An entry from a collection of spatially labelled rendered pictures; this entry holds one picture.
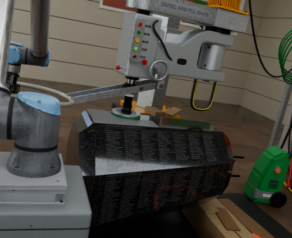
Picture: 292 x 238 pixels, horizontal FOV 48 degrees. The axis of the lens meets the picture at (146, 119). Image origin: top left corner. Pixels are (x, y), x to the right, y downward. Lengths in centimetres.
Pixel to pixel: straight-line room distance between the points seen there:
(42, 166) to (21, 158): 7
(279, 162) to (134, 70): 194
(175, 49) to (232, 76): 738
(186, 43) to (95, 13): 594
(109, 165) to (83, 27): 642
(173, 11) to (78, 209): 159
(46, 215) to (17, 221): 9
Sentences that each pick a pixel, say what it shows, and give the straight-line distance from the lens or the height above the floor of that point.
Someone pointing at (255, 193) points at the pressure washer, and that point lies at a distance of 366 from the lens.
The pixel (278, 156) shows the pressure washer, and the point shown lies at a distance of 361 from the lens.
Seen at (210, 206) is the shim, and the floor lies 24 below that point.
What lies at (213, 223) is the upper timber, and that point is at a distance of 261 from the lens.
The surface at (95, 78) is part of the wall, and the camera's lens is 840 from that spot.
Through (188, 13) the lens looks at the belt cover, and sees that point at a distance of 244.
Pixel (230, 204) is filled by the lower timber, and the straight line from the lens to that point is 325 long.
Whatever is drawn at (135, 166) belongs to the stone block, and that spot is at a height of 66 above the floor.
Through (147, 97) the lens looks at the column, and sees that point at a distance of 317.
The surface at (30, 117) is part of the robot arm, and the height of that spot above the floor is 113.
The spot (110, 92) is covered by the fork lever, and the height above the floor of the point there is 104.
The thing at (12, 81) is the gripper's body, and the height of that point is 108.
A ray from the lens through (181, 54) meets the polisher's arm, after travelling 245.
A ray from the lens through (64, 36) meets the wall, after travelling 821.
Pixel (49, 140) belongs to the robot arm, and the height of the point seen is 105.
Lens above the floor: 146
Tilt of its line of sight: 14 degrees down
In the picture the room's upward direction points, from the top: 11 degrees clockwise
